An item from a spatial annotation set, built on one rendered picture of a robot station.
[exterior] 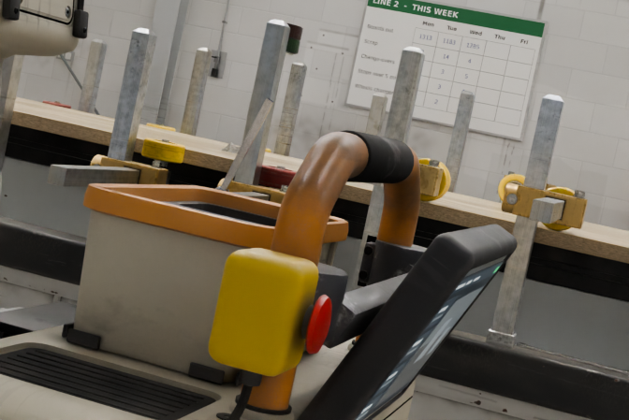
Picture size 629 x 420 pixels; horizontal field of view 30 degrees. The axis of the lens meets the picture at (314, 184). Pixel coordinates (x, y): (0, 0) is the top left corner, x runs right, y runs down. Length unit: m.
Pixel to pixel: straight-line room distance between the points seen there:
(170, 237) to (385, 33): 8.59
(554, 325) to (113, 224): 1.47
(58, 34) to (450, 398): 1.22
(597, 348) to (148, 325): 1.48
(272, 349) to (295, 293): 0.04
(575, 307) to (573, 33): 7.09
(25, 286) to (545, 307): 0.97
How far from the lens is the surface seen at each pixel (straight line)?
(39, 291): 2.29
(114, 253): 0.85
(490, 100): 9.21
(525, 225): 2.00
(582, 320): 2.22
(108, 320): 0.85
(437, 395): 2.06
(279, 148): 3.21
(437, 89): 9.27
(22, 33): 0.98
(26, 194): 2.51
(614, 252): 2.15
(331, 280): 0.73
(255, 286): 0.69
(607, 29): 9.22
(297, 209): 0.74
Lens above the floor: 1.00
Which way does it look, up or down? 3 degrees down
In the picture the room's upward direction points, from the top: 12 degrees clockwise
